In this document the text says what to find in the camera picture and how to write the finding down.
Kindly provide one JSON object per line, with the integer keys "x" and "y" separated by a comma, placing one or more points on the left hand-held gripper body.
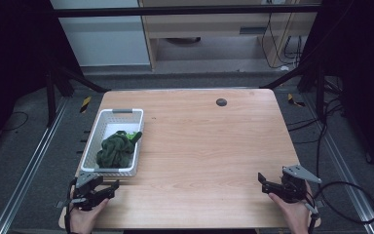
{"x": 87, "y": 191}

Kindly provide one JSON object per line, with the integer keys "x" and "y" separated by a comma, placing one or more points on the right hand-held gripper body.
{"x": 294, "y": 185}

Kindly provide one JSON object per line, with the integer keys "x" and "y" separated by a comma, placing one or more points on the person's left hand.
{"x": 85, "y": 218}

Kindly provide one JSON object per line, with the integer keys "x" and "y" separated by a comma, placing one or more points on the person's right hand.
{"x": 290, "y": 214}

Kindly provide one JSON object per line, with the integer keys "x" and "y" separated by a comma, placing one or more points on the dark green cloth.
{"x": 115, "y": 151}

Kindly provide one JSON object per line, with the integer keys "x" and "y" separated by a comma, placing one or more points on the bright green item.
{"x": 131, "y": 135}

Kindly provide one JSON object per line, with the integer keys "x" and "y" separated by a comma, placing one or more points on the white plastic basket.
{"x": 117, "y": 120}

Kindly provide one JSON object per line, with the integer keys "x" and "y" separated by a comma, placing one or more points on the yellow black tape marker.
{"x": 85, "y": 104}
{"x": 293, "y": 100}

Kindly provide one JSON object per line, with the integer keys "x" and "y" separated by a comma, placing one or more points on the grey round table grommet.
{"x": 221, "y": 102}

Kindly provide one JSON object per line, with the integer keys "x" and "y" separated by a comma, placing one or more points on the black metal stand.
{"x": 320, "y": 94}
{"x": 50, "y": 97}

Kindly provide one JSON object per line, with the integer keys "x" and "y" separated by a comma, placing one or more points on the black curtain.
{"x": 13, "y": 65}
{"x": 360, "y": 81}

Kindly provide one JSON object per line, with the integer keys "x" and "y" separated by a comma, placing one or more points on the white cabinet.
{"x": 104, "y": 39}

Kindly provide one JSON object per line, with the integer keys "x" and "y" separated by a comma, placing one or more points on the aluminium floor rail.
{"x": 29, "y": 169}
{"x": 344, "y": 169}

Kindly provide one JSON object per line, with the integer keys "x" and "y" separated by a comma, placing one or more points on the black horizontal frame bar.
{"x": 175, "y": 11}

